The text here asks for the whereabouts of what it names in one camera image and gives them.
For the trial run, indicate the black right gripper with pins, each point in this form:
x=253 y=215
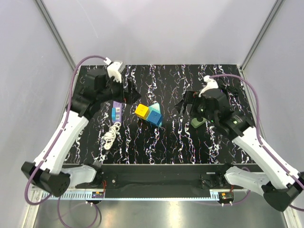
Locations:
x=191 y=98

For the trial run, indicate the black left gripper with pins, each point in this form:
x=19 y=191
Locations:
x=132 y=96

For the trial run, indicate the yellow cube socket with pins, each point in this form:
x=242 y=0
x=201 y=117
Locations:
x=142 y=111

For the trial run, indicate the teal triangular power strip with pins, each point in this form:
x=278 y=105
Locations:
x=155 y=107

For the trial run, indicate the blue cube socket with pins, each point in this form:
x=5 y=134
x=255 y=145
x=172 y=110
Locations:
x=154 y=118

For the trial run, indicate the purple power strip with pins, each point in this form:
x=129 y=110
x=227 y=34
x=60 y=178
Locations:
x=117 y=104

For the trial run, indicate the light blue square adapter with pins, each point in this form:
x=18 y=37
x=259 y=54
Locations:
x=116 y=114

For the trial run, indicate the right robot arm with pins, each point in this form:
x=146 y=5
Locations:
x=280 y=183

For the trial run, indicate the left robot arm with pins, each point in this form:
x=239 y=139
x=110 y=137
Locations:
x=46 y=171

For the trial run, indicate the green round-hole power strip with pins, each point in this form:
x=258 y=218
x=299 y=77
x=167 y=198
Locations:
x=197 y=122

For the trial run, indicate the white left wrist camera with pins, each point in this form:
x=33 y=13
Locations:
x=114 y=69

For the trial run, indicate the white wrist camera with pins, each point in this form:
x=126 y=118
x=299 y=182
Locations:
x=211 y=84
x=114 y=69

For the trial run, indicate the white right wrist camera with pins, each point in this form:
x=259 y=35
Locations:
x=211 y=84

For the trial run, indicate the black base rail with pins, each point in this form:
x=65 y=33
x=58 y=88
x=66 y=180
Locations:
x=196 y=176

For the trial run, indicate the white slotted cable duct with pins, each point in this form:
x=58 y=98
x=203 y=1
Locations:
x=82 y=195

